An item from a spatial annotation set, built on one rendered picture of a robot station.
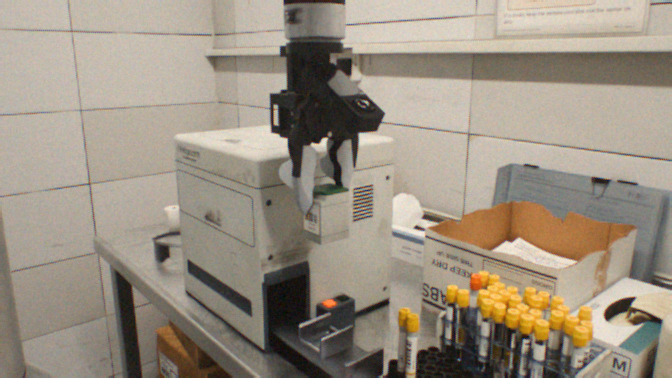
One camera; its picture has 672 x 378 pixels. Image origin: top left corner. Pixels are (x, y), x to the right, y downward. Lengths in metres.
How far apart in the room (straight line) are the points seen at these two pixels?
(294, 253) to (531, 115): 0.61
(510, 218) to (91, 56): 1.46
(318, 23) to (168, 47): 1.48
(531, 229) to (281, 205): 0.56
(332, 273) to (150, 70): 1.37
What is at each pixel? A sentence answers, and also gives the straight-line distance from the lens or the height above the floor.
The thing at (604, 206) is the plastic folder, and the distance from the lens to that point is 1.08.
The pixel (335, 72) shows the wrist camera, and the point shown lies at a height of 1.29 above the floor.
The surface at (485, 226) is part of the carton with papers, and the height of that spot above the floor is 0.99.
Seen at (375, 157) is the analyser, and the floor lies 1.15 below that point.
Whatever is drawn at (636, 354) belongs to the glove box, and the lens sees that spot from 0.77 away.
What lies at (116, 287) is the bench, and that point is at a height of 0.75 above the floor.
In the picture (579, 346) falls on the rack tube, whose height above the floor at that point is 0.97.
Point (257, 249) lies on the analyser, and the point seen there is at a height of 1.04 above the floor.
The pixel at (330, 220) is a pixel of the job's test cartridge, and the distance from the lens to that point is 0.65.
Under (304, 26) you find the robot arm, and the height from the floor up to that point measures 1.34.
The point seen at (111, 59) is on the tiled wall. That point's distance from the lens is 1.99.
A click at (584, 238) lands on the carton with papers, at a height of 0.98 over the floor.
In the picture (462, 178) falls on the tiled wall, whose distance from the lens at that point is 1.25.
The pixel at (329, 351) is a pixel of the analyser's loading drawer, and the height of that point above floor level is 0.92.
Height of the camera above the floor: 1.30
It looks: 14 degrees down
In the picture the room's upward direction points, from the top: straight up
